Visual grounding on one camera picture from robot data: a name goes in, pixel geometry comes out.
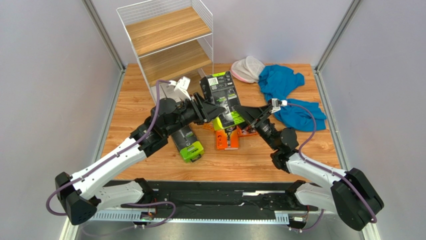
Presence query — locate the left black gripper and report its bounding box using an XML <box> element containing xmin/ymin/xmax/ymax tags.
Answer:
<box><xmin>164</xmin><ymin>91</ymin><xmax>225</xmax><ymax>137</ymax></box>

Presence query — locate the black green razor box large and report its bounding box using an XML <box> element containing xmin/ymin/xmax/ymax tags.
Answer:
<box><xmin>199</xmin><ymin>71</ymin><xmax>244</xmax><ymax>131</ymax></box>

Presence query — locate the black green razor box small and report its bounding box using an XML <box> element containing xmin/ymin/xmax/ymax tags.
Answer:
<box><xmin>171</xmin><ymin>126</ymin><xmax>205</xmax><ymax>163</ymax></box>

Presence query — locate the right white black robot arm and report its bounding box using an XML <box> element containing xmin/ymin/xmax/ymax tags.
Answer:
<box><xmin>235</xmin><ymin>103</ymin><xmax>385</xmax><ymax>231</ymax></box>

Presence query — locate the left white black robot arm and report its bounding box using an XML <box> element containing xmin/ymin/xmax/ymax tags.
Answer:
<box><xmin>54</xmin><ymin>93</ymin><xmax>225</xmax><ymax>226</ymax></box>

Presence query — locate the orange clear razor blister pack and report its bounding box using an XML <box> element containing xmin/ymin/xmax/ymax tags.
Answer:
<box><xmin>202</xmin><ymin>122</ymin><xmax>215</xmax><ymax>132</ymax></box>

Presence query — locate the flat orange razor cartridge pack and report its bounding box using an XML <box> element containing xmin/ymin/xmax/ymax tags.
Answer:
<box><xmin>237</xmin><ymin>124</ymin><xmax>258</xmax><ymax>138</ymax></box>

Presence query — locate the orange Gillette Fusion razor box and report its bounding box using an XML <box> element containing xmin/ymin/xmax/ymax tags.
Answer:
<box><xmin>215</xmin><ymin>126</ymin><xmax>240</xmax><ymax>151</ymax></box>

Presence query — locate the left white grey cosmetic box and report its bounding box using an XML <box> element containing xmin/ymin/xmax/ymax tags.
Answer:
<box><xmin>159</xmin><ymin>83</ymin><xmax>174</xmax><ymax>99</ymax></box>

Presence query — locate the blue cloth garment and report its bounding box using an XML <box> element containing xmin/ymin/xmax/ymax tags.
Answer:
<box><xmin>258</xmin><ymin>64</ymin><xmax>327</xmax><ymax>132</ymax></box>

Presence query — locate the white pink mesh laundry bag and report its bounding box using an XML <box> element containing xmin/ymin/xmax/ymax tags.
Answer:
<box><xmin>230</xmin><ymin>55</ymin><xmax>266</xmax><ymax>84</ymax></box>

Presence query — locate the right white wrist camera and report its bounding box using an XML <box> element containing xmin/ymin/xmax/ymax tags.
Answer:
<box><xmin>270</xmin><ymin>98</ymin><xmax>288</xmax><ymax>114</ymax></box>

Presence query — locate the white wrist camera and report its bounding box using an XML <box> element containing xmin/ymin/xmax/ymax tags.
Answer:
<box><xmin>169</xmin><ymin>76</ymin><xmax>191</xmax><ymax>102</ymax></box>
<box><xmin>270</xmin><ymin>98</ymin><xmax>288</xmax><ymax>114</ymax></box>

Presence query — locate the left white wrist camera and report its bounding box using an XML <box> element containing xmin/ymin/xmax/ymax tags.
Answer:
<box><xmin>169</xmin><ymin>76</ymin><xmax>191</xmax><ymax>102</ymax></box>

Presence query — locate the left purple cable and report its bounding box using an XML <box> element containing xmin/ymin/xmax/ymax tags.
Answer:
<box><xmin>45</xmin><ymin>79</ymin><xmax>177</xmax><ymax>231</ymax></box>

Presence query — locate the white wire wooden shelf unit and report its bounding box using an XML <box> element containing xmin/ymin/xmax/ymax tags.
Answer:
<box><xmin>116</xmin><ymin>0</ymin><xmax>214</xmax><ymax>98</ymax></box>

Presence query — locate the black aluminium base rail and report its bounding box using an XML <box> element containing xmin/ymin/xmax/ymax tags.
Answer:
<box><xmin>69</xmin><ymin>179</ymin><xmax>374</xmax><ymax>231</ymax></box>

